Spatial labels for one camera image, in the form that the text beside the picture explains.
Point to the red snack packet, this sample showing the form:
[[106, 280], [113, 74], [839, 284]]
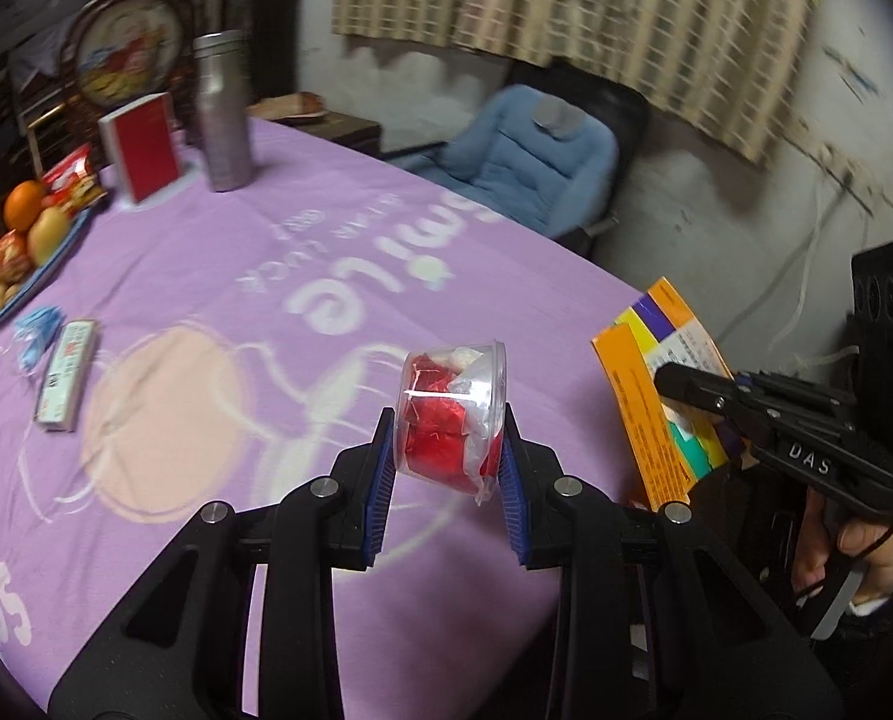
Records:
[[71, 176]]

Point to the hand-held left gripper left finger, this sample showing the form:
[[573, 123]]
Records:
[[379, 495]]

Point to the dark wooden side table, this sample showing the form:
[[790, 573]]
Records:
[[349, 131]]

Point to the round framed embroidery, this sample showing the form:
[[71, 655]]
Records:
[[127, 52]]

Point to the blue cushioned chair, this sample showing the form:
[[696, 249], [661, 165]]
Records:
[[626, 112], [521, 157]]

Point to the light blue wrapper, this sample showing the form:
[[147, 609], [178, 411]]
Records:
[[34, 330]]

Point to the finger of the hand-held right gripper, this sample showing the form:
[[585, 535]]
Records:
[[701, 390], [798, 399]]

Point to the person's right hand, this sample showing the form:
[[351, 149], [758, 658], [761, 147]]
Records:
[[881, 547]]

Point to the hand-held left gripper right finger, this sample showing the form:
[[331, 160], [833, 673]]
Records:
[[512, 502]]

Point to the blue plate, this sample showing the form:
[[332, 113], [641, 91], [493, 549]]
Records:
[[60, 259]]

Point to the tan wrapped bundle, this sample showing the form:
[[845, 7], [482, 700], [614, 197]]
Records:
[[300, 105]]

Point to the red and white box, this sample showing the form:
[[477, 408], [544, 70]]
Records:
[[142, 146]]

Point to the clear plastic cup red foil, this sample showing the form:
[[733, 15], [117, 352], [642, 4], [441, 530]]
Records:
[[439, 420]]

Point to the orange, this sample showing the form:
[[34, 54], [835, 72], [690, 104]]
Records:
[[25, 204]]

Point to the person's right forearm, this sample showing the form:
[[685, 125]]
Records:
[[881, 652]]

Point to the checked curtain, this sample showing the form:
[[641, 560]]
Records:
[[566, 7]]

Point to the small white flat box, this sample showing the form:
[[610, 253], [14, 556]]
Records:
[[64, 375]]

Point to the apple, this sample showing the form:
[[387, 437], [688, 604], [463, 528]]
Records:
[[47, 236]]

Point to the orange and yellow cardboard box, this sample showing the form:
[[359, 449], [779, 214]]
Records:
[[641, 405]]

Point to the silver metal bottle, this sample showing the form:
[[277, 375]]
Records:
[[221, 120]]

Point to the red wrapped pastry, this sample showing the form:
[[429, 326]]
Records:
[[10, 259]]

